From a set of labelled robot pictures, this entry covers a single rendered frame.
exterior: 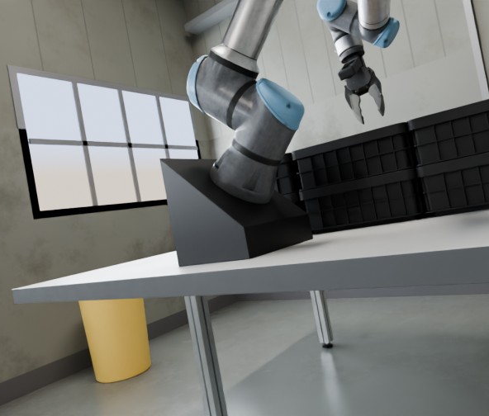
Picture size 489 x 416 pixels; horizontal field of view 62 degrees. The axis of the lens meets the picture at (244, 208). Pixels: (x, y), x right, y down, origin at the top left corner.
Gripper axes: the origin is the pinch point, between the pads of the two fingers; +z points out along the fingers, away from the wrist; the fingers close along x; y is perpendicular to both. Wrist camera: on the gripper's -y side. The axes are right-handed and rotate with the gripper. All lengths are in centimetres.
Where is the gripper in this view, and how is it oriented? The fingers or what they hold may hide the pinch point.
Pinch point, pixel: (371, 115)
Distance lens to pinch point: 125.8
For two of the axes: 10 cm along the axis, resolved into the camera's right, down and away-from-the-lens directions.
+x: -8.0, 2.9, 5.2
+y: 5.2, -0.7, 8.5
